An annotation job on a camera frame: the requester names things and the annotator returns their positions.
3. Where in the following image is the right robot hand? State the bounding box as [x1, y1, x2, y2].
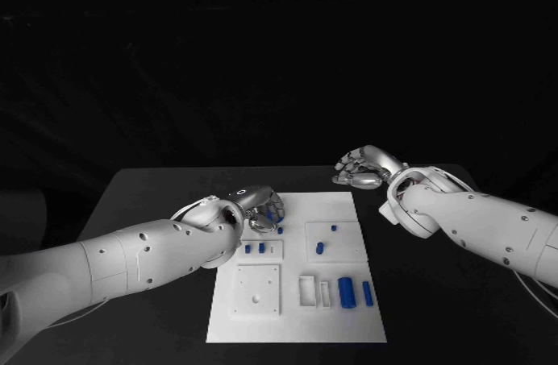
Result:
[332, 144, 411, 190]

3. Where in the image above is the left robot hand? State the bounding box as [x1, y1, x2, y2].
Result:
[225, 185, 287, 234]

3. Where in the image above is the large blue cylinder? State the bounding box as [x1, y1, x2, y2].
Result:
[337, 276, 359, 309]

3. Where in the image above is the white cable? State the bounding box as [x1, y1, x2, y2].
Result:
[531, 279, 558, 300]
[170, 195, 219, 222]
[510, 268, 558, 312]
[45, 298, 111, 330]
[424, 165, 479, 194]

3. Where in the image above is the white task board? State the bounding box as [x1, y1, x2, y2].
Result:
[205, 191, 388, 344]

